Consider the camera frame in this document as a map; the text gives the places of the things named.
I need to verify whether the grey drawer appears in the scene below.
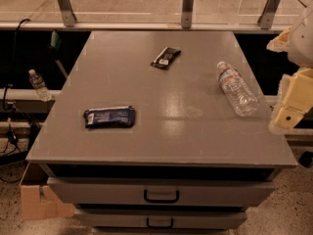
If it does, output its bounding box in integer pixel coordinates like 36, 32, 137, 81
48, 177, 275, 207
74, 210, 246, 230

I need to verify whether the middle metal bracket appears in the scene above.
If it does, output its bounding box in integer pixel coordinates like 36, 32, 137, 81
181, 0, 194, 28

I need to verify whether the green handled tool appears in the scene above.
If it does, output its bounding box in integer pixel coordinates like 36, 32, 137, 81
48, 30, 67, 78

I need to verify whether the black snack packet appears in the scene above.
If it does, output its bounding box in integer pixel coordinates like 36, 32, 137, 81
151, 47, 181, 70

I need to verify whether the blue snack packet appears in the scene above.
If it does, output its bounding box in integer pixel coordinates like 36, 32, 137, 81
83, 106, 136, 128

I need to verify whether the lower grey drawer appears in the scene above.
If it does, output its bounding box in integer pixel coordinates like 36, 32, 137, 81
74, 210, 246, 230

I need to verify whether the small water bottle on ledge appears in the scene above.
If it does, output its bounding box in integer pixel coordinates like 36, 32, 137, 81
28, 70, 52, 102

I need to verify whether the cardboard box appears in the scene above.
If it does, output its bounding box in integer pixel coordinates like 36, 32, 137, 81
19, 163, 76, 221

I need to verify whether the grey drawer cabinet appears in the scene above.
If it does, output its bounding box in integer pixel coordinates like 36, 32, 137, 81
27, 31, 296, 235

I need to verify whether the metal bracket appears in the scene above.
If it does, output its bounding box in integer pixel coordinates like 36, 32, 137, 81
57, 0, 77, 27
181, 0, 194, 28
257, 0, 281, 29

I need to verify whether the left metal bracket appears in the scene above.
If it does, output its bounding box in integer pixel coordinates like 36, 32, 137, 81
57, 0, 77, 27

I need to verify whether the clear plastic water bottle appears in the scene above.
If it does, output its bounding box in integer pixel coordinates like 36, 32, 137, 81
217, 62, 259, 117

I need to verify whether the black cable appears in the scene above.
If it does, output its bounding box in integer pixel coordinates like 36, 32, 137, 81
0, 18, 42, 184

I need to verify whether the upper grey drawer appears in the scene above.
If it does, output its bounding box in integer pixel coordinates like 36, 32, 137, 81
48, 177, 275, 207

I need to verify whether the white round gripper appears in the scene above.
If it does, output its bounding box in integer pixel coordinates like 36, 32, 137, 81
266, 5, 313, 135

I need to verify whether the right metal bracket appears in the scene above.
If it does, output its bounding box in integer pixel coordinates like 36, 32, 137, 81
257, 0, 281, 29

